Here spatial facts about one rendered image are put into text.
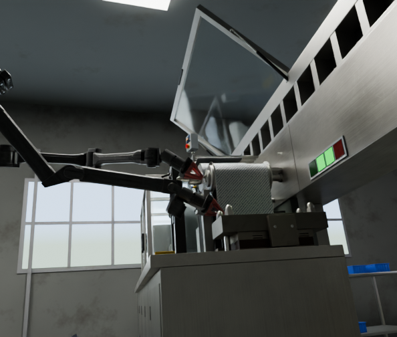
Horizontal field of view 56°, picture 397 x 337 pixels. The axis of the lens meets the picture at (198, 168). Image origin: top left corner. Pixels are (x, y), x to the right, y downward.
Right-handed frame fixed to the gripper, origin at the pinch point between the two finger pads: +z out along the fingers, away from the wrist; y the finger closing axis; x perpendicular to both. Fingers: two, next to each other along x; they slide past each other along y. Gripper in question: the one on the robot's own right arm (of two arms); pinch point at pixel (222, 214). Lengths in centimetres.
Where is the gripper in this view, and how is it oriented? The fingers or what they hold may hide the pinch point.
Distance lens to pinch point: 152.3
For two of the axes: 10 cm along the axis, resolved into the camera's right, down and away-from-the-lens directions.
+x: 4.2, -8.2, 3.8
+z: 8.9, 4.6, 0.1
